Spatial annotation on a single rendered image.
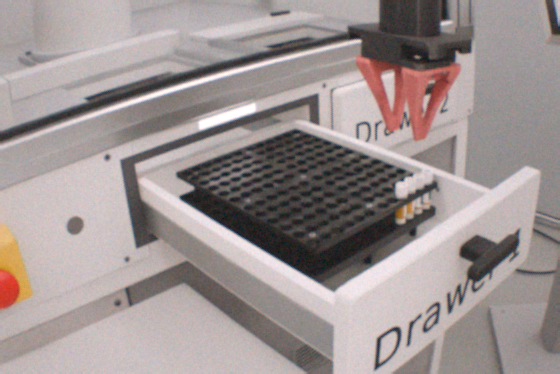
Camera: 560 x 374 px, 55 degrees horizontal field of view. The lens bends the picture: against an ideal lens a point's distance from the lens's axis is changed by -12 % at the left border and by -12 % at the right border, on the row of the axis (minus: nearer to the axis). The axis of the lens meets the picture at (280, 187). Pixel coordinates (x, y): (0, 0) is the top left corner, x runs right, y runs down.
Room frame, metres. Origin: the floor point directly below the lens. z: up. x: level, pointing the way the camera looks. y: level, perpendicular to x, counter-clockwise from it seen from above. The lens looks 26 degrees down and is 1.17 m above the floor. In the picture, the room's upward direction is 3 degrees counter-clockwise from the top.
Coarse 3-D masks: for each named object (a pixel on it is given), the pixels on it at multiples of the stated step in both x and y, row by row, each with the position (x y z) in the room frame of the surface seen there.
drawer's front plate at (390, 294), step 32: (512, 192) 0.46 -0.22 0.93; (448, 224) 0.41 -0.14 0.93; (480, 224) 0.43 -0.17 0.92; (512, 224) 0.47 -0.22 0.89; (416, 256) 0.37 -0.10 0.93; (448, 256) 0.40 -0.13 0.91; (512, 256) 0.48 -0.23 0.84; (352, 288) 0.34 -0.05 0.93; (384, 288) 0.34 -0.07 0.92; (416, 288) 0.37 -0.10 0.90; (448, 288) 0.40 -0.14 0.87; (480, 288) 0.44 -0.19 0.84; (352, 320) 0.32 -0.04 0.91; (384, 320) 0.35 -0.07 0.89; (448, 320) 0.41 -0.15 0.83; (352, 352) 0.32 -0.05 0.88; (384, 352) 0.35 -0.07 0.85; (416, 352) 0.38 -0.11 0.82
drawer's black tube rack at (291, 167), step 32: (224, 160) 0.63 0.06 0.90; (256, 160) 0.63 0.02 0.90; (288, 160) 0.62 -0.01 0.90; (320, 160) 0.62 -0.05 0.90; (352, 160) 0.61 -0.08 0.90; (192, 192) 0.61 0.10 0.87; (224, 192) 0.55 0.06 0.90; (256, 192) 0.60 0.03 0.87; (288, 192) 0.54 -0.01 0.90; (320, 192) 0.54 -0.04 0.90; (352, 192) 0.54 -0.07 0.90; (384, 192) 0.53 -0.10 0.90; (224, 224) 0.54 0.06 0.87; (256, 224) 0.53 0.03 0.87; (288, 224) 0.48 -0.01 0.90; (320, 224) 0.48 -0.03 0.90; (384, 224) 0.52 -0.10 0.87; (416, 224) 0.52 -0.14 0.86; (288, 256) 0.48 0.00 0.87; (320, 256) 0.47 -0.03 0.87; (352, 256) 0.46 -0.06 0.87
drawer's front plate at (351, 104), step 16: (384, 80) 0.83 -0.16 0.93; (336, 96) 0.78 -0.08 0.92; (352, 96) 0.78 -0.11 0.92; (368, 96) 0.80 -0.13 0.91; (448, 96) 0.94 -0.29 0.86; (336, 112) 0.78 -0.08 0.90; (352, 112) 0.78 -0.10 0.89; (368, 112) 0.80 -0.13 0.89; (448, 112) 0.94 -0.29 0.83; (336, 128) 0.78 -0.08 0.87; (352, 128) 0.78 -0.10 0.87; (384, 128) 0.83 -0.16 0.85; (384, 144) 0.83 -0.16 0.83
